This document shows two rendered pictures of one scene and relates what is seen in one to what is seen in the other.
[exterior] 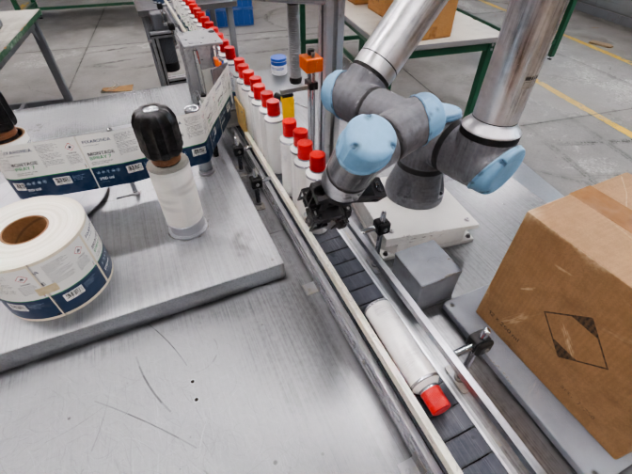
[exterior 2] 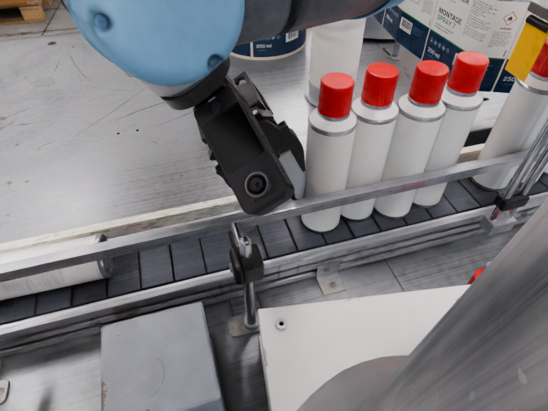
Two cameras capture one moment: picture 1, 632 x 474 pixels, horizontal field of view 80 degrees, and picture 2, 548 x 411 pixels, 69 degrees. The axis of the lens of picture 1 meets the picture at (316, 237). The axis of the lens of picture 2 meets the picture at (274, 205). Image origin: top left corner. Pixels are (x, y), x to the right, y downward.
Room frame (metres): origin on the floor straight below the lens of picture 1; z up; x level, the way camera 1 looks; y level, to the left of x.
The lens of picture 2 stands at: (0.64, -0.36, 1.28)
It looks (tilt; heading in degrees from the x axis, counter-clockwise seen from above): 47 degrees down; 97
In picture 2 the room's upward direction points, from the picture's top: straight up
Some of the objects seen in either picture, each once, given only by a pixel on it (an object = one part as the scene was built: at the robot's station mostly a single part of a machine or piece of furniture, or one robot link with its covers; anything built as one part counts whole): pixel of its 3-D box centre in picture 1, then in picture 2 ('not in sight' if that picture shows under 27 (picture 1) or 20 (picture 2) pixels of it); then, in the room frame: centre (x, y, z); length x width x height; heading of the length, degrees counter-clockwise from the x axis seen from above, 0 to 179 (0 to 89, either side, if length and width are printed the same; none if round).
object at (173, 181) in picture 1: (171, 175); (339, 14); (0.66, 0.31, 1.03); 0.09 x 0.09 x 0.30
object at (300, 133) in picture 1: (301, 169); (408, 147); (0.75, 0.03, 0.98); 0.05 x 0.05 x 0.20
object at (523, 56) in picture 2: (288, 106); (527, 49); (0.85, 0.07, 1.09); 0.03 x 0.01 x 0.06; 114
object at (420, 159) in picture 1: (431, 134); not in sight; (0.79, -0.27, 1.05); 0.13 x 0.12 x 0.14; 37
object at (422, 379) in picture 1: (405, 353); (11, 275); (0.32, -0.15, 0.91); 0.20 x 0.05 x 0.05; 22
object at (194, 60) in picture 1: (210, 82); not in sight; (1.20, 0.34, 1.01); 0.14 x 0.13 x 0.26; 24
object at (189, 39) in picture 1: (198, 38); not in sight; (1.19, 0.34, 1.14); 0.14 x 0.11 x 0.01; 24
